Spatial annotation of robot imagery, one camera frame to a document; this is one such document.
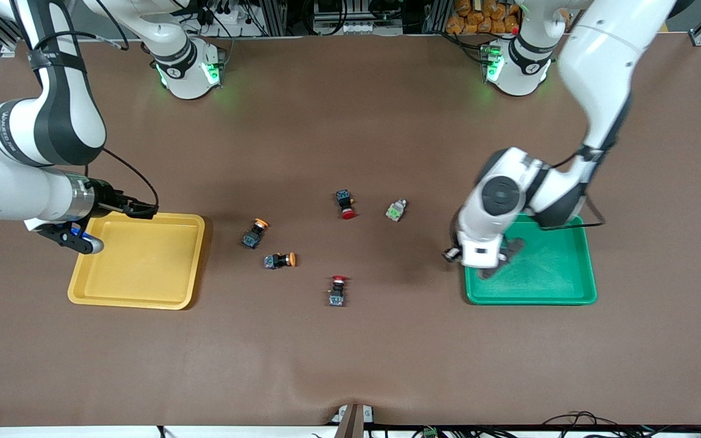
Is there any yellow-orange push button switch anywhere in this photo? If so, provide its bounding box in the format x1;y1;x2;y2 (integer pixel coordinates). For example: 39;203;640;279
263;251;297;271
242;218;270;249

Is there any green plastic tray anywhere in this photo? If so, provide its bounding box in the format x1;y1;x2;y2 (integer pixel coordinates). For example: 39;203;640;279
464;214;598;305

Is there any yellow plastic tray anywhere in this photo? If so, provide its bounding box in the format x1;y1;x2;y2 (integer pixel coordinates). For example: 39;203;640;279
68;212;206;310

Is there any brown table cover mat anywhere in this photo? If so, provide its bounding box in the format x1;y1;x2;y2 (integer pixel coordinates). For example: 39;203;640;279
0;33;701;426

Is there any orange packaged goods pile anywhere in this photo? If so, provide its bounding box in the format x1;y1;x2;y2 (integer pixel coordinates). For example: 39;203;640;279
445;0;521;35

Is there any white power strip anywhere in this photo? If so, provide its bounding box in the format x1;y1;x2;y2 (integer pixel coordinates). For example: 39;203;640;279
313;22;404;36

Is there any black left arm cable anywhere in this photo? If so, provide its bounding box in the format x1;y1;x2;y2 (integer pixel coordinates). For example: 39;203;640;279
538;146;607;231

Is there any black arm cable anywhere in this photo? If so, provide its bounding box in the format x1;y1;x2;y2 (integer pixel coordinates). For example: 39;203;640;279
13;0;160;210
538;146;607;231

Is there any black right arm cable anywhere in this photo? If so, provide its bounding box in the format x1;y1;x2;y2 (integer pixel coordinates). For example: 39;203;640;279
13;0;160;210

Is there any red push button switch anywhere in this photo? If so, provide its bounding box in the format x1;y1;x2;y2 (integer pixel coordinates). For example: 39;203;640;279
335;189;357;220
327;275;349;307

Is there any black cable tangle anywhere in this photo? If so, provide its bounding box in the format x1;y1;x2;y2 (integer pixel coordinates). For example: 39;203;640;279
542;411;701;438

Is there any aluminium frame upright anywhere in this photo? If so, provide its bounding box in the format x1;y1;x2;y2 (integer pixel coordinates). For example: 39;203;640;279
253;0;293;36
422;0;448;34

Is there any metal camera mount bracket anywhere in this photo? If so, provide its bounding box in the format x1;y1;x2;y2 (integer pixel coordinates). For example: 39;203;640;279
333;403;375;438

